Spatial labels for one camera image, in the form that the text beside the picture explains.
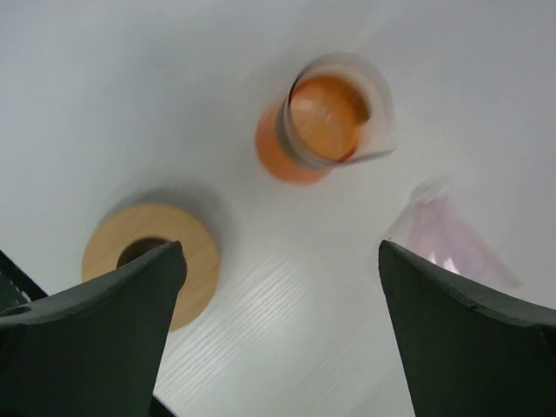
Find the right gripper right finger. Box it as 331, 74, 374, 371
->
379, 241, 555, 416

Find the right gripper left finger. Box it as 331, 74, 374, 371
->
1, 242, 186, 416

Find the wooden dripper ring holder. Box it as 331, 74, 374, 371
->
82, 202, 220, 332

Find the orange glass carafe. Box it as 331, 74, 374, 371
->
255, 52, 397, 186

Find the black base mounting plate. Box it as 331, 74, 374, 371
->
0, 252, 48, 311

